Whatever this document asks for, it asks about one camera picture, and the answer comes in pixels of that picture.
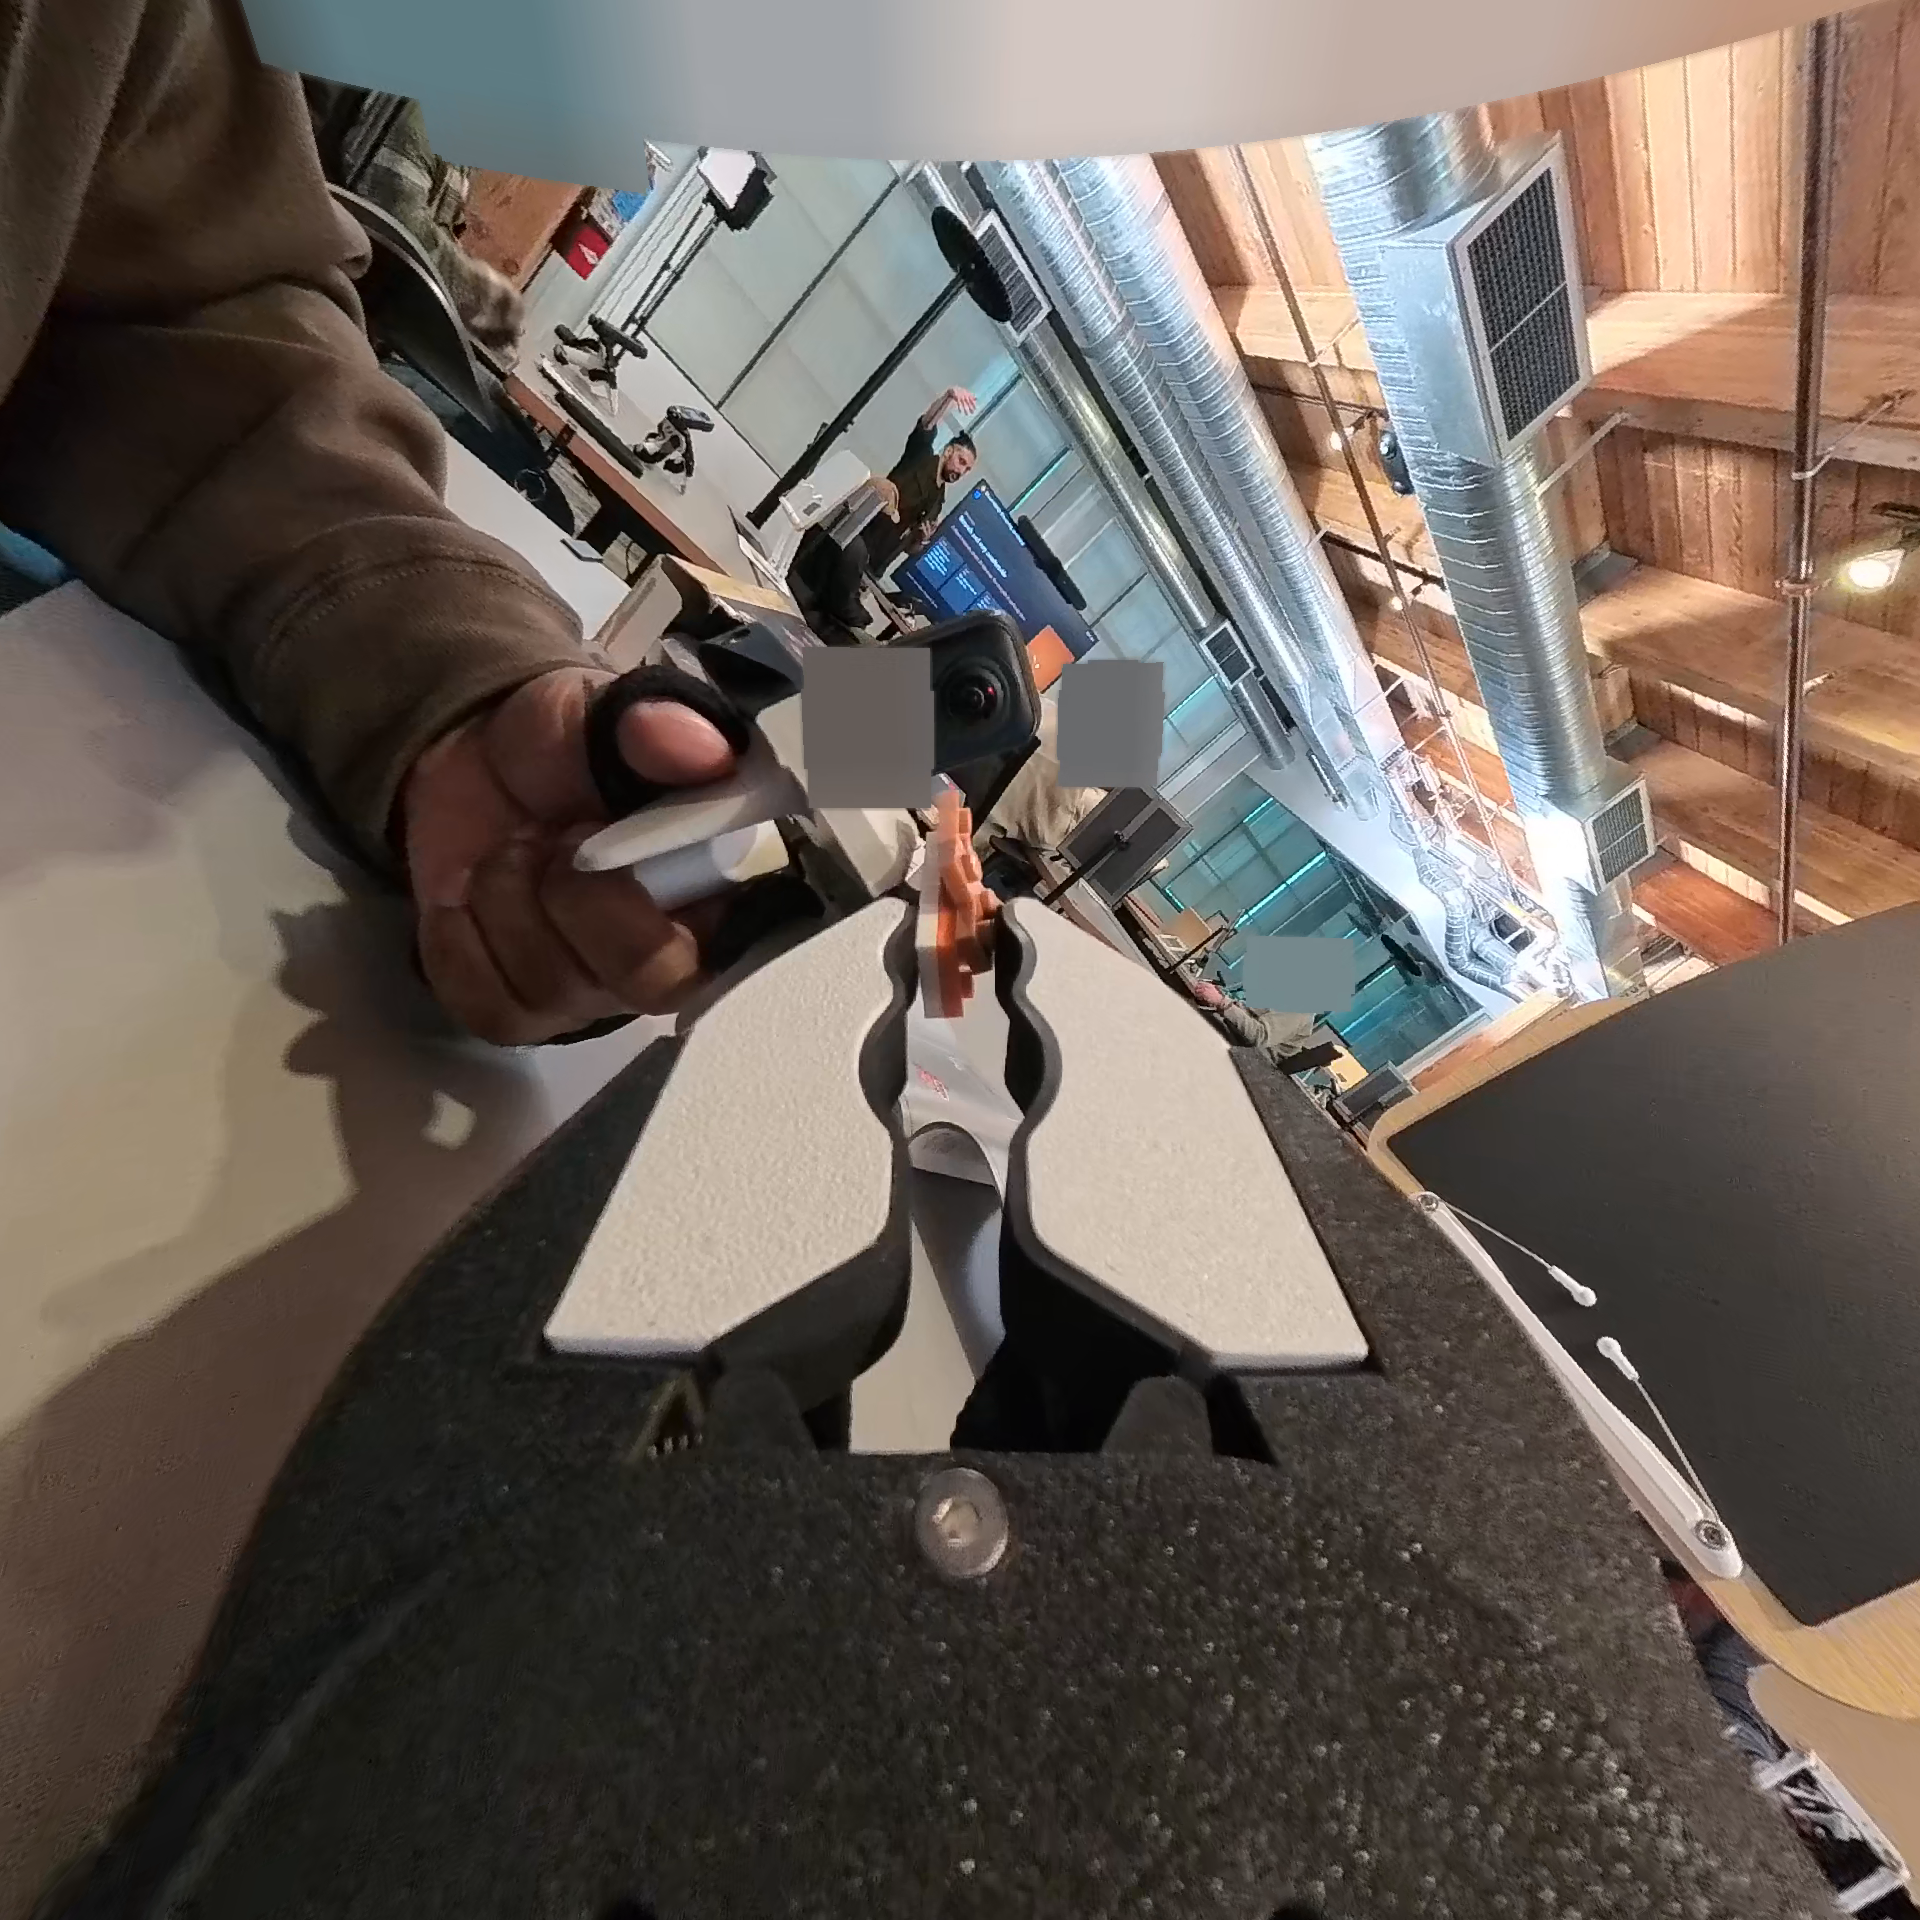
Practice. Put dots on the person's left hand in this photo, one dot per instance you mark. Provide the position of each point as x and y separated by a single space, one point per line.
494 901

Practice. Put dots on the white metal bar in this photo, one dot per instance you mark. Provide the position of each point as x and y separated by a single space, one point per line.
1681 1517

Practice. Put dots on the large silver duct with vents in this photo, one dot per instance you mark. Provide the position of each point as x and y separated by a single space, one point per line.
1477 525

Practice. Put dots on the grey monitor back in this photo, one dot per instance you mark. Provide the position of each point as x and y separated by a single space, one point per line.
1133 833

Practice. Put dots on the orange plate assembly grey underside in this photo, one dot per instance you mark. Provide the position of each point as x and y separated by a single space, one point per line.
961 931

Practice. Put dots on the black light stand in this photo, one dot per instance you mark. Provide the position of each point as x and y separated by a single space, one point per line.
863 398

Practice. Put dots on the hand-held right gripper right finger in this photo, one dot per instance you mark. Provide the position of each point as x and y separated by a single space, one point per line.
1186 1185

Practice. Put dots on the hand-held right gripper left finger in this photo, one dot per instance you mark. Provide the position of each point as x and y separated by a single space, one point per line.
735 1185

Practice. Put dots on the grey instruction booklet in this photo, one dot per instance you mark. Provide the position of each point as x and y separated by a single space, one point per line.
946 1119

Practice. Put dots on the black wooden-edged table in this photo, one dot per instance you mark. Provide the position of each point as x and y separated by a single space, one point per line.
1695 1277

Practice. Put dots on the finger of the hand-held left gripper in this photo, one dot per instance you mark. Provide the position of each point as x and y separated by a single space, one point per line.
863 853

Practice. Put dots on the metal ceiling pipe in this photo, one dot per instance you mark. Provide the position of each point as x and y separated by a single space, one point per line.
1804 451

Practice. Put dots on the ceiling lamp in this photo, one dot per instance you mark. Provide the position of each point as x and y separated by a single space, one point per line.
1876 567

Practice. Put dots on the long silver air duct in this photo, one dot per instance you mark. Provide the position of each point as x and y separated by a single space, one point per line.
1079 347
1201 359

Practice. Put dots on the person's left forearm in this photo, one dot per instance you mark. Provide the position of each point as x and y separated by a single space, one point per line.
270 451

